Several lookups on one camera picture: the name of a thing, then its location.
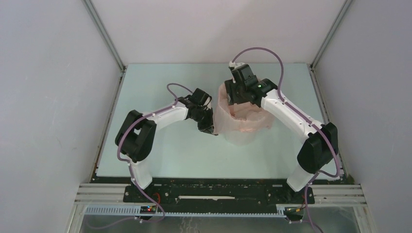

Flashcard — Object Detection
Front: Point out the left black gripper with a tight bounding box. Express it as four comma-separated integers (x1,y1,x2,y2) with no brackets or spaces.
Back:
191,108,218,136

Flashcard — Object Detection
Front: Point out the pink plastic trash bag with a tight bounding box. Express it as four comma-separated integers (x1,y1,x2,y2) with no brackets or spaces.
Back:
213,84,275,134

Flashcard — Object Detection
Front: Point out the white paper trash bin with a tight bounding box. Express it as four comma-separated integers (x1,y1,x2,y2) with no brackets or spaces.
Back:
223,130,260,146

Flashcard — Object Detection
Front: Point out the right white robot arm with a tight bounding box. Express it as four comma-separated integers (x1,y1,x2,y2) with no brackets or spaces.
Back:
224,62,340,203

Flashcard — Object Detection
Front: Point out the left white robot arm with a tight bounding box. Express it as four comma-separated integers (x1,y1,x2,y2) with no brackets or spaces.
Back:
115,88,214,202

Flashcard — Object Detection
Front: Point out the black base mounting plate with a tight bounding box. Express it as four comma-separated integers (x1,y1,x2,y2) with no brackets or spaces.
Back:
90,176,315,216

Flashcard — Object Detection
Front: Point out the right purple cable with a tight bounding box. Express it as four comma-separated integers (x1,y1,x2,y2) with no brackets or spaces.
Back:
229,47,342,233

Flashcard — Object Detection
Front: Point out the white slotted cable duct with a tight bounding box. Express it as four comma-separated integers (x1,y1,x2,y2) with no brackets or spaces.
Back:
84,205,304,217

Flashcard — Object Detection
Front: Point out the aluminium frame rail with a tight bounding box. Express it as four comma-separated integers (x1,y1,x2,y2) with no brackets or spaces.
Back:
70,64,376,233

